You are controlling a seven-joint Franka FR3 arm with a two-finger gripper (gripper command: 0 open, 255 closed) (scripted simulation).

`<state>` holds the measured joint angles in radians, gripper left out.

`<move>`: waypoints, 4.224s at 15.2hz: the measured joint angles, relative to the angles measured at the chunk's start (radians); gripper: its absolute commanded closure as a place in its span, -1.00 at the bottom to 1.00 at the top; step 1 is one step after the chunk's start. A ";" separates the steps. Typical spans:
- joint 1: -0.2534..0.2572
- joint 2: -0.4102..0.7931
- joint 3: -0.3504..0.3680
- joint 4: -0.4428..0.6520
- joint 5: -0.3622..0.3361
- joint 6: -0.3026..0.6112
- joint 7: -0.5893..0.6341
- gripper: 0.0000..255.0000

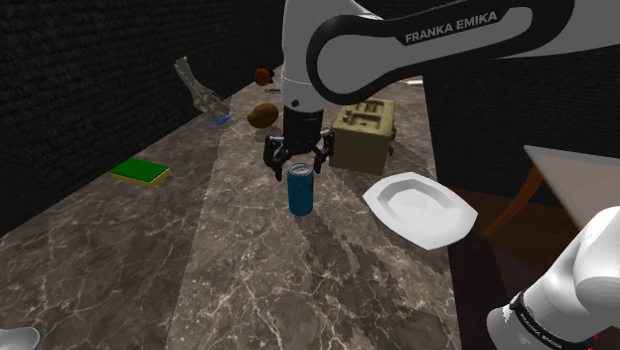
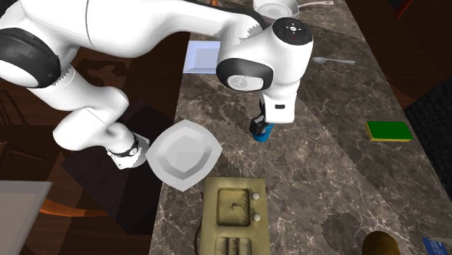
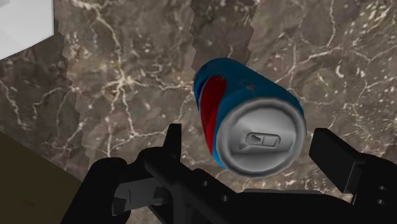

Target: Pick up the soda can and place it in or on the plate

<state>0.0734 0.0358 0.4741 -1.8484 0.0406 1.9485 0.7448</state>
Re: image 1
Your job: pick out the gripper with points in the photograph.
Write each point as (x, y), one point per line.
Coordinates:
(303, 127)

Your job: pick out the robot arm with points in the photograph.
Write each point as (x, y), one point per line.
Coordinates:
(299, 34)

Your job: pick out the blue drink can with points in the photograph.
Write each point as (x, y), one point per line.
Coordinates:
(300, 194)

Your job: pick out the brown potato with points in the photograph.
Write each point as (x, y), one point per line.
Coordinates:
(263, 116)

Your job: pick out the olive box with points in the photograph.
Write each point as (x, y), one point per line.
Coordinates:
(361, 148)

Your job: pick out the small dark utensil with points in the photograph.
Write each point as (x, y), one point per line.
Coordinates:
(272, 90)

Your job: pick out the red apple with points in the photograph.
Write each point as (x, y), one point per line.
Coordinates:
(262, 76)

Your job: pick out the small blue object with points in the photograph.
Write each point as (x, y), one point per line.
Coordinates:
(220, 120)

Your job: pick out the white plate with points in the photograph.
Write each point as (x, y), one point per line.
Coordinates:
(426, 213)

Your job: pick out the green and yellow sponge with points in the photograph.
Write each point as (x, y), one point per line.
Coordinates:
(139, 170)

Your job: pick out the wooden-legged table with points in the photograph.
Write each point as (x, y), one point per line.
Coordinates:
(586, 184)

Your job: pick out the grey bowl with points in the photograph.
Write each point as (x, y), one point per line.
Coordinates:
(17, 339)

